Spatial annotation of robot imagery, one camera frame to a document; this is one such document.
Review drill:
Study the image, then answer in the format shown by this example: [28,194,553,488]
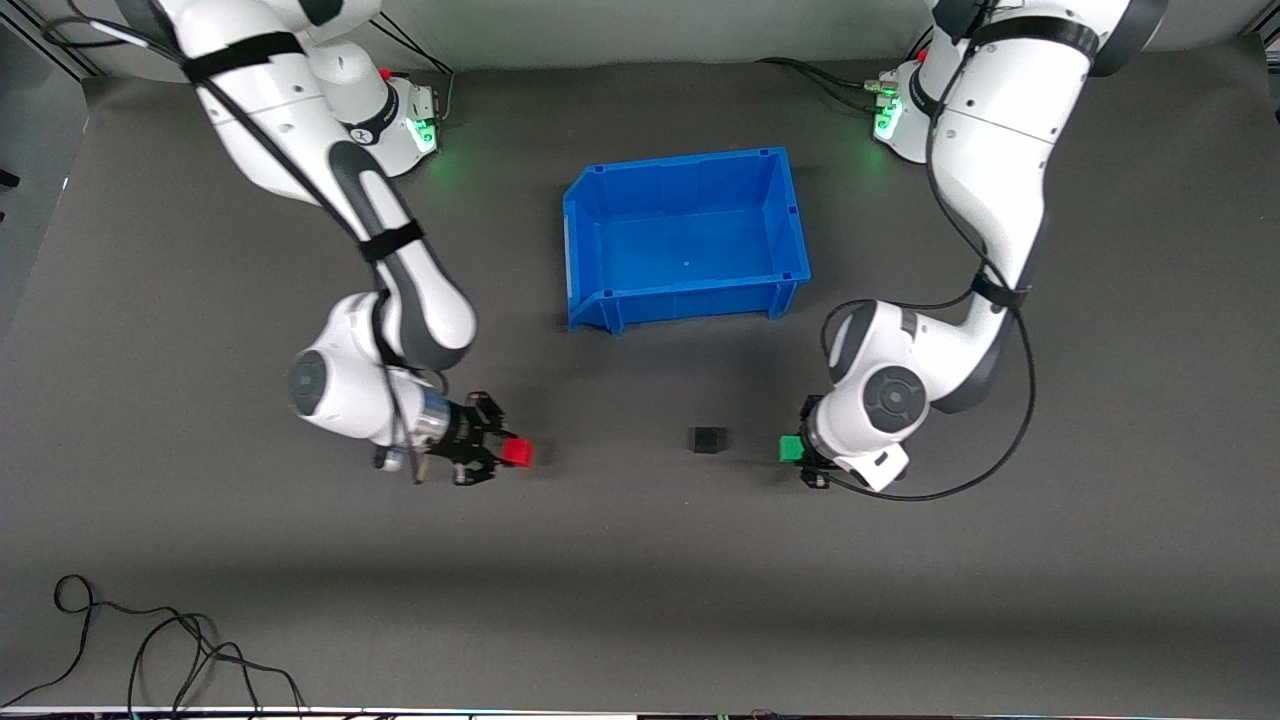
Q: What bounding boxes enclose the blue plastic storage bin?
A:
[562,147,812,334]

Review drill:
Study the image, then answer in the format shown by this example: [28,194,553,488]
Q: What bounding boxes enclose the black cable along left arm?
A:
[820,20,1038,503]

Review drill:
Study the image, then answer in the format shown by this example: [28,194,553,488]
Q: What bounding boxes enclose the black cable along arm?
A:
[45,15,426,471]
[820,20,1038,503]

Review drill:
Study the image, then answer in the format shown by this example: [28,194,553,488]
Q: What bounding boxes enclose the black left arm base cable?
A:
[755,56,893,113]

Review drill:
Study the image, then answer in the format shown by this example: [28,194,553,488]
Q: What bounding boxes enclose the black arm base cable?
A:
[755,56,893,113]
[375,14,457,129]

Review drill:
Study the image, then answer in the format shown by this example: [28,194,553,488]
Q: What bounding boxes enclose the black loose cable with loop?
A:
[0,574,306,717]

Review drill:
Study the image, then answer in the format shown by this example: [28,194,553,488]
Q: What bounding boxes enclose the black cable along right arm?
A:
[45,15,426,471]

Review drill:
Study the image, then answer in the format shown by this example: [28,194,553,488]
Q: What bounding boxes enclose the black right arm base cable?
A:
[375,14,457,129]

